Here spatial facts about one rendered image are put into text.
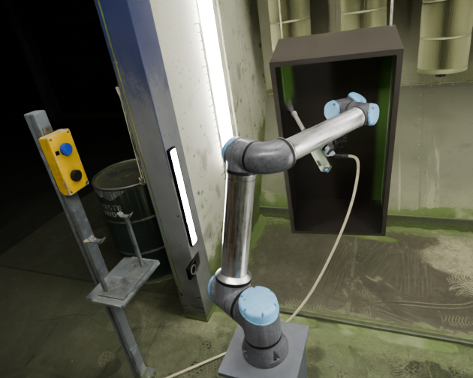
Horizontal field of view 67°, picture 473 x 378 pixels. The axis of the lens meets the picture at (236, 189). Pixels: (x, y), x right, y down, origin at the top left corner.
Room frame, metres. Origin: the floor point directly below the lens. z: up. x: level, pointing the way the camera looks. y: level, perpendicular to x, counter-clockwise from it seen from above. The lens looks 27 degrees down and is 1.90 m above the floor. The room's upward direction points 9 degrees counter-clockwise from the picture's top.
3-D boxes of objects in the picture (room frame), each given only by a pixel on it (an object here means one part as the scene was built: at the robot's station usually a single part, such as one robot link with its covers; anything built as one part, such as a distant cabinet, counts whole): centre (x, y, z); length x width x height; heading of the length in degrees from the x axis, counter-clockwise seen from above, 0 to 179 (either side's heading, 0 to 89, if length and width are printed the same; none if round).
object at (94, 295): (1.42, 0.62, 0.78); 0.31 x 0.23 x 0.01; 155
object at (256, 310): (1.02, -0.01, 0.83); 0.17 x 0.15 x 0.18; 35
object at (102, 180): (2.59, 0.80, 0.86); 0.54 x 0.54 x 0.01
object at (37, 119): (1.47, 0.75, 0.82); 0.06 x 0.06 x 1.64; 65
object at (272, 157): (1.30, -0.35, 1.42); 0.68 x 0.12 x 0.12; 125
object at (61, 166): (1.45, 0.70, 1.42); 0.12 x 0.06 x 0.26; 155
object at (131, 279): (1.41, 0.60, 0.95); 0.26 x 0.15 x 0.32; 155
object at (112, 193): (2.59, 0.80, 0.44); 0.59 x 0.58 x 0.89; 46
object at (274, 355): (1.01, -0.01, 0.69); 0.19 x 0.19 x 0.10
